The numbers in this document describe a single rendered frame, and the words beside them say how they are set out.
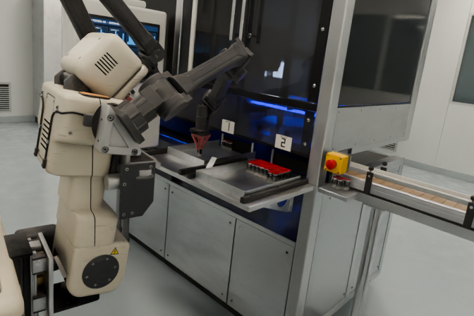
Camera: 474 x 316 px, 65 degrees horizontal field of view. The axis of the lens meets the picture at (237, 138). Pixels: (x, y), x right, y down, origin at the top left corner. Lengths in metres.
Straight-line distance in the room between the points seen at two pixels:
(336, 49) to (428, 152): 4.81
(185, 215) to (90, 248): 1.12
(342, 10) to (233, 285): 1.40
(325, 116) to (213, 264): 1.05
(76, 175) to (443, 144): 5.54
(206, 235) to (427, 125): 4.62
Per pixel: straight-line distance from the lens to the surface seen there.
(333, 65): 1.50
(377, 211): 1.65
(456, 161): 6.13
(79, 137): 1.00
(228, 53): 1.17
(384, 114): 2.02
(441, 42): 6.17
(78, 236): 1.13
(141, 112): 0.91
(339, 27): 1.51
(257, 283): 1.94
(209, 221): 2.06
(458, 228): 1.52
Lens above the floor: 1.37
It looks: 12 degrees down
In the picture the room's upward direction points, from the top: 6 degrees clockwise
